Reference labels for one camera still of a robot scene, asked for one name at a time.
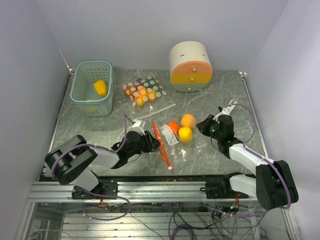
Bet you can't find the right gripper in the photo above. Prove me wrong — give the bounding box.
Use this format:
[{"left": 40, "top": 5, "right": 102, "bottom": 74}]
[{"left": 196, "top": 114, "right": 223, "bottom": 141}]

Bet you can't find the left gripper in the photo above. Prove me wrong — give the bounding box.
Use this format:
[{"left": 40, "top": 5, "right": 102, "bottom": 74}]
[{"left": 127, "top": 130, "right": 163, "bottom": 158}]

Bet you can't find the peach coloured fake fruit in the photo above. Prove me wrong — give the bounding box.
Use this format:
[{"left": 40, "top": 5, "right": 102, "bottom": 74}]
[{"left": 180, "top": 113, "right": 196, "bottom": 129}]

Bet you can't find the yellow fake lemon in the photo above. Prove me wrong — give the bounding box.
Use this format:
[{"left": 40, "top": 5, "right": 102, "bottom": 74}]
[{"left": 178, "top": 127, "right": 193, "bottom": 143}]

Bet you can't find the clear red-zip bag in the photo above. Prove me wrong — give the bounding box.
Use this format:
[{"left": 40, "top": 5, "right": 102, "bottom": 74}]
[{"left": 150, "top": 121, "right": 215, "bottom": 175}]

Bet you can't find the polka dot zip bag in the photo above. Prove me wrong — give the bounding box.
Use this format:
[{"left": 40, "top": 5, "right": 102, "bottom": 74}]
[{"left": 122, "top": 75, "right": 176, "bottom": 120}]

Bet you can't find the yellow fake bell pepper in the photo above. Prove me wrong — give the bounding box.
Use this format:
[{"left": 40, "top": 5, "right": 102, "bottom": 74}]
[{"left": 93, "top": 79, "right": 108, "bottom": 98}]

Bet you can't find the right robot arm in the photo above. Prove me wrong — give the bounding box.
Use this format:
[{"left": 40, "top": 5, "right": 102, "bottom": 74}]
[{"left": 196, "top": 115, "right": 299, "bottom": 210}]

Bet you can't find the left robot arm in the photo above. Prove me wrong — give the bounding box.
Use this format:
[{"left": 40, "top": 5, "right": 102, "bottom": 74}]
[{"left": 44, "top": 130, "right": 161, "bottom": 199}]

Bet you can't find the round mini drawer cabinet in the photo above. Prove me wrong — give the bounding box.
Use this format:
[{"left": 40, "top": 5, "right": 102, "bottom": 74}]
[{"left": 169, "top": 41, "right": 213, "bottom": 93}]

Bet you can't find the teal plastic basket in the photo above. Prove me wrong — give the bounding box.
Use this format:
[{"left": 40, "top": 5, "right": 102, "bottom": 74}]
[{"left": 69, "top": 60, "right": 114, "bottom": 117}]

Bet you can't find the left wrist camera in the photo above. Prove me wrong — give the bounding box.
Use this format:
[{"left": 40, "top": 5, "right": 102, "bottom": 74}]
[{"left": 131, "top": 119, "right": 146, "bottom": 134}]

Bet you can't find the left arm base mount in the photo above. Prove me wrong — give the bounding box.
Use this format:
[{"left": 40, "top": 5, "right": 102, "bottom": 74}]
[{"left": 71, "top": 178, "right": 118, "bottom": 200}]

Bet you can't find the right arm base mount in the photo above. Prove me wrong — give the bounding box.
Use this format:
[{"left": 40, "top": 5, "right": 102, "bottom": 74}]
[{"left": 199, "top": 172, "right": 241, "bottom": 199}]

